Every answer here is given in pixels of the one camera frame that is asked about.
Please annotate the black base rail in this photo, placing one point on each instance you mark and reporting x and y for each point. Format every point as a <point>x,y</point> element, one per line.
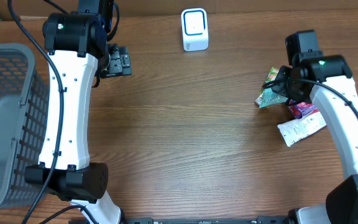
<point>258,220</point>

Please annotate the white tube gold cap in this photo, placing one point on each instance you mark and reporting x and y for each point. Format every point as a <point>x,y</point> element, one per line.
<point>298,129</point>

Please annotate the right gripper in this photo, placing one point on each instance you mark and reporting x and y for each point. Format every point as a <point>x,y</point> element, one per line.
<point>279,87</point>

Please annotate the white barcode scanner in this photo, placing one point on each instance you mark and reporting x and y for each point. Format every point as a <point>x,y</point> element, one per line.
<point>194,26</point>

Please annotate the teal wet wipes pack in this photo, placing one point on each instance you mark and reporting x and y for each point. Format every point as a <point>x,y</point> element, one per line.
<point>267,97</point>

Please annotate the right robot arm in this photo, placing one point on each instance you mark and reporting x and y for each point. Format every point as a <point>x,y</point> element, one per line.
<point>327,82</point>

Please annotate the grey plastic shopping basket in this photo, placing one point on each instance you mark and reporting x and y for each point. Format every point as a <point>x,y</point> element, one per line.
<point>23,118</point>

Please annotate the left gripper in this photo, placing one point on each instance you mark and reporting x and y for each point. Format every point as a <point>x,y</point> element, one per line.
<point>121,61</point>

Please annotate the purple tissue pack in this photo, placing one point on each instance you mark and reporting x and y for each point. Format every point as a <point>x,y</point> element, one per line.
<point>301,109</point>

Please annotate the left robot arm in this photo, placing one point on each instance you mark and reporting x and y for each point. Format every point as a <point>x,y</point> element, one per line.
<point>79,53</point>

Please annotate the green snack packet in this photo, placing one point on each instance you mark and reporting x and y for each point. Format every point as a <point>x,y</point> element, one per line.
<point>271,75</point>

